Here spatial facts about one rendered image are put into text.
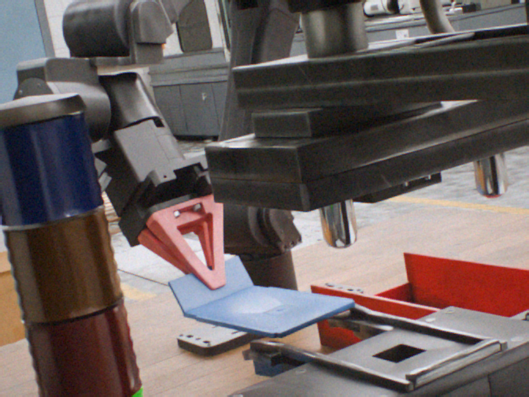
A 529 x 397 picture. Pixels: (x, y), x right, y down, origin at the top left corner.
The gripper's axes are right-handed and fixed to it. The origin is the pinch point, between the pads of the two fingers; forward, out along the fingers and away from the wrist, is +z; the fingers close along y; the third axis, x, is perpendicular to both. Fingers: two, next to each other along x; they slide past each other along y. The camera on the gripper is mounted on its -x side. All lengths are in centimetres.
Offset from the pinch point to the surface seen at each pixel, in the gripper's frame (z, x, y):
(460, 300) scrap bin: 10.2, 22.9, -1.1
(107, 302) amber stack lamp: 10, -27, 42
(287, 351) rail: 10.1, -5.4, 14.2
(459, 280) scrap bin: 8.6, 23.0, 0.2
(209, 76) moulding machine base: -393, 525, -752
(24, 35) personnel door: -550, 414, -859
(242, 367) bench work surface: 6.1, 4.1, -10.3
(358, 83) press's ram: 1.9, -6.5, 35.7
